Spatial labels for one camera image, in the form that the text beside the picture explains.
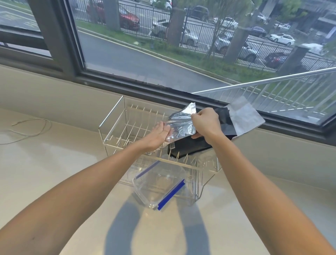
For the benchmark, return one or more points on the person's right hand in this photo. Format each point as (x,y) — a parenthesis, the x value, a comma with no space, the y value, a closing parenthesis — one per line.
(208,123)

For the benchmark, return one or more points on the person's left hand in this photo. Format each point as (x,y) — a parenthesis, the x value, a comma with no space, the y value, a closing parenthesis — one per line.
(157,136)

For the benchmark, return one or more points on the silver foil bag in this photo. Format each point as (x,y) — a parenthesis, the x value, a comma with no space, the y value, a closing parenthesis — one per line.
(182,123)

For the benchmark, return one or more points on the black plastic bag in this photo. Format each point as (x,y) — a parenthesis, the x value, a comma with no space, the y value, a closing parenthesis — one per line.
(189,147)

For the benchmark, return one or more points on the white pouch with black label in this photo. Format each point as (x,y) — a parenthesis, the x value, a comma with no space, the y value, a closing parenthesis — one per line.
(246,118)

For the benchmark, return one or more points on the clear container with blue clips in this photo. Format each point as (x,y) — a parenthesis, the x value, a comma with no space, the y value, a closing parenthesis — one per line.
(157,184)

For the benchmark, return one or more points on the person's left forearm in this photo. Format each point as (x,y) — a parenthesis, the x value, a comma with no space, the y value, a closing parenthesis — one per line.
(73,205)

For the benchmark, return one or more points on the person's right forearm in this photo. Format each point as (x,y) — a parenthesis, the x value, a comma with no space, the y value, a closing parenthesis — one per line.
(267,199)

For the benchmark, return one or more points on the white metal railing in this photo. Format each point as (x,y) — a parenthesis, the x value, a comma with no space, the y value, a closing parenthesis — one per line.
(262,82)

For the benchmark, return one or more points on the thin green tree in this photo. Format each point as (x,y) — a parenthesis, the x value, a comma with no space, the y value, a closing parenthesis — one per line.
(223,10)

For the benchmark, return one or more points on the black metal fence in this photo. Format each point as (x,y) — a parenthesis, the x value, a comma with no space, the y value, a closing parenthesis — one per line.
(147,18)

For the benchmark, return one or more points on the row of parked cars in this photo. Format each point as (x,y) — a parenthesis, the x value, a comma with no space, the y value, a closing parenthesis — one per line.
(128,18)

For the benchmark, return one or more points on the dark window frame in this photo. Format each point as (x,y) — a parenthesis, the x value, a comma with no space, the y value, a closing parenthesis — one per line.
(63,47)

